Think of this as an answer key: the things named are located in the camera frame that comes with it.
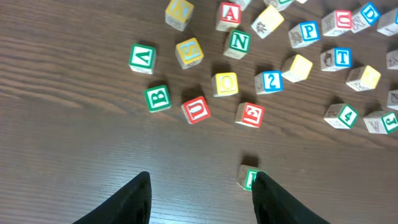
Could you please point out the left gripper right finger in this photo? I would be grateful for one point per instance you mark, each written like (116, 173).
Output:
(275, 205)

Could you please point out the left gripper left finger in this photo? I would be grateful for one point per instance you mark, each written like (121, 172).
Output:
(129, 205)

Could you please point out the green R block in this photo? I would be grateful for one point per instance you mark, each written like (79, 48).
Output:
(246, 175)

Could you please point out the red E block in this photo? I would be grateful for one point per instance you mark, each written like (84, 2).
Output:
(249, 114)

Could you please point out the green B block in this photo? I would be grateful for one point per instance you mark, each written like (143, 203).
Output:
(157, 98)

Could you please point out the green 4 block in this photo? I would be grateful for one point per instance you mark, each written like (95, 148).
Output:
(341, 116)

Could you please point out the red U block bottom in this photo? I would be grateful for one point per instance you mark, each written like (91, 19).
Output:
(196, 110)

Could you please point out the red u block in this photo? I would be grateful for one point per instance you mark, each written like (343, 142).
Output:
(196, 110)
(336, 23)

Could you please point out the blue 2 block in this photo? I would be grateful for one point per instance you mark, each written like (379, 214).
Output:
(268, 82)

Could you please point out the yellow O block left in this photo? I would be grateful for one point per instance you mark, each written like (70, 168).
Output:
(224, 84)

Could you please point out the green J block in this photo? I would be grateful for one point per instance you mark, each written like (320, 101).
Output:
(381, 122)

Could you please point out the yellow C block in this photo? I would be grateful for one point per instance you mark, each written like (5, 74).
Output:
(296, 68)

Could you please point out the green A block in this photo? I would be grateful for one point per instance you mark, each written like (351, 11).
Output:
(142, 58)

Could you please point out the yellow block middle right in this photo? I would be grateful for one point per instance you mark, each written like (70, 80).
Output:
(363, 78)

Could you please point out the blue T block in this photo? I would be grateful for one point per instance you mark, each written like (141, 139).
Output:
(335, 59)

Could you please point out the yellow S block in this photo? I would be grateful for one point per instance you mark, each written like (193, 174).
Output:
(189, 53)

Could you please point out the green N block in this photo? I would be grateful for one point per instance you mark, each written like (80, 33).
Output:
(237, 44)

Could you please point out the blue P block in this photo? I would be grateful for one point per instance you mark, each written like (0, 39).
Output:
(304, 34)

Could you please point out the yellow block upper middle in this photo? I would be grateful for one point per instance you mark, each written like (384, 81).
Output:
(267, 21)

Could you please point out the red A block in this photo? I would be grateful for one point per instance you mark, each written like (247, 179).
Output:
(228, 16)

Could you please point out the red U block top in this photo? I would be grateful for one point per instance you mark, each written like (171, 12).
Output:
(336, 23)

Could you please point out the yellow block upper left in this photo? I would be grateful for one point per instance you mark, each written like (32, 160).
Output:
(178, 14)

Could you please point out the blue D block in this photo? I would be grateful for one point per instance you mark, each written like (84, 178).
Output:
(365, 17)

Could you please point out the blue S block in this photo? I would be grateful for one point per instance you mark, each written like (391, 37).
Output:
(387, 23)

